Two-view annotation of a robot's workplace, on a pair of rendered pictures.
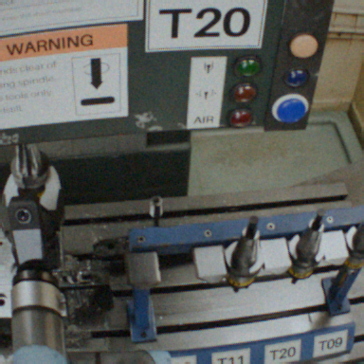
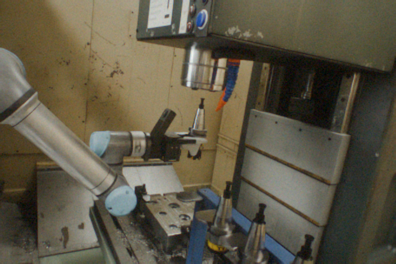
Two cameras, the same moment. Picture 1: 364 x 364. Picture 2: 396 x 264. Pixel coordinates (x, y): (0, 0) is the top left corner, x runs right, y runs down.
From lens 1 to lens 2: 84 cm
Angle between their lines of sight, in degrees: 69
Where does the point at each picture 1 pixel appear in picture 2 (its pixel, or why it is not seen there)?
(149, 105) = (174, 19)
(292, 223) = (267, 241)
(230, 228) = (237, 216)
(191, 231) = not seen: hidden behind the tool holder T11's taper
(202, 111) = (182, 22)
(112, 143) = (293, 244)
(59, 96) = (161, 12)
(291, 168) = not seen: outside the picture
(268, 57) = not seen: outside the picture
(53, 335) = (118, 137)
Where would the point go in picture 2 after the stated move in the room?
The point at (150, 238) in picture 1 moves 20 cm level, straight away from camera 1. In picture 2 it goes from (207, 193) to (264, 190)
